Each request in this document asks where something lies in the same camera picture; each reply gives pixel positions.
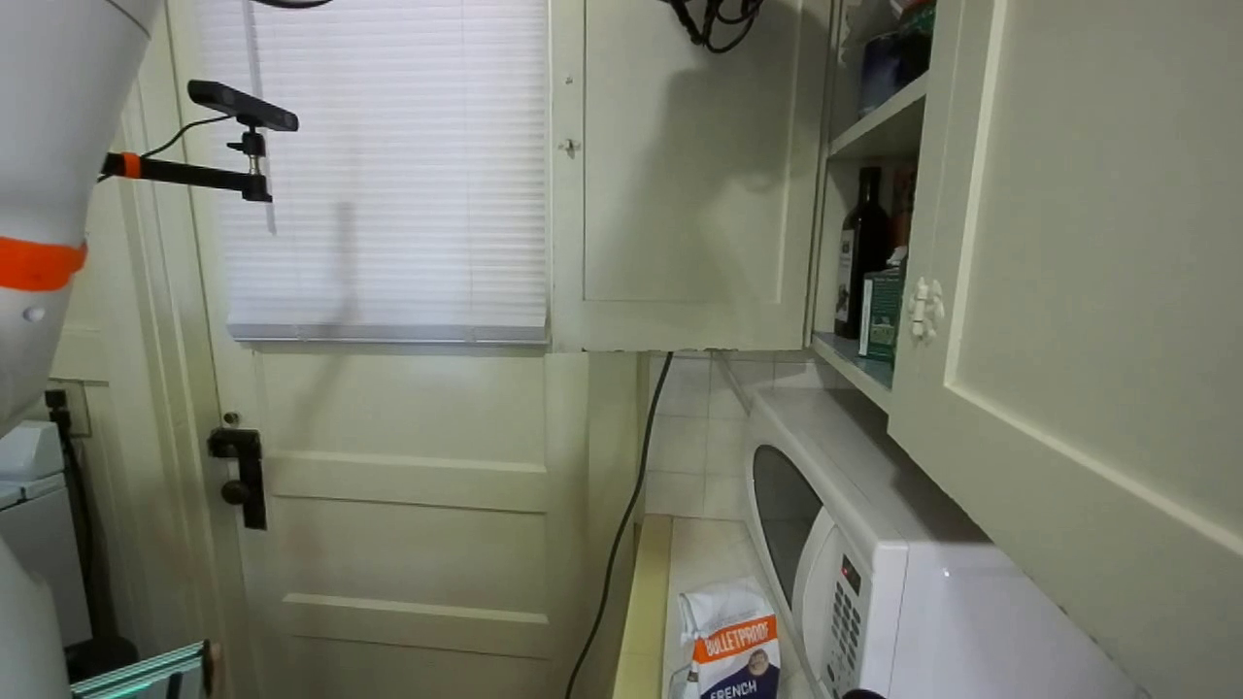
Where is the white window blind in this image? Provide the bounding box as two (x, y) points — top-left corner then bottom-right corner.
(194, 0), (547, 346)

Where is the white microwave oven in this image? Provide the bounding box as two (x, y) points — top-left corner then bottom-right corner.
(741, 390), (1142, 699)

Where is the black power cable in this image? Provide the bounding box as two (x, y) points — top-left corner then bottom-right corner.
(562, 348), (681, 699)

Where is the white paper flour bag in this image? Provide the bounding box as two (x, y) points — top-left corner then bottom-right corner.
(681, 579), (781, 699)

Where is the closed cream cabinet door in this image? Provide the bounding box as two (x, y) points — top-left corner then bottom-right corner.
(891, 0), (1243, 699)

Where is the black camera on stand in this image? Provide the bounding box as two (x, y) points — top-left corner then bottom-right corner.
(101, 78), (298, 204)

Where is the green box in cabinet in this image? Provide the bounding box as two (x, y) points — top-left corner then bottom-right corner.
(860, 270), (904, 363)

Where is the dark glass bottle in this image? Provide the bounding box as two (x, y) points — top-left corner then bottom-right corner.
(835, 169), (891, 337)

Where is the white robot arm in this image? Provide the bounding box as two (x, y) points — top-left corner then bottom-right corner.
(0, 0), (159, 431)

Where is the open cream cabinet door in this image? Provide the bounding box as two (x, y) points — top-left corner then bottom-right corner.
(547, 0), (826, 348)

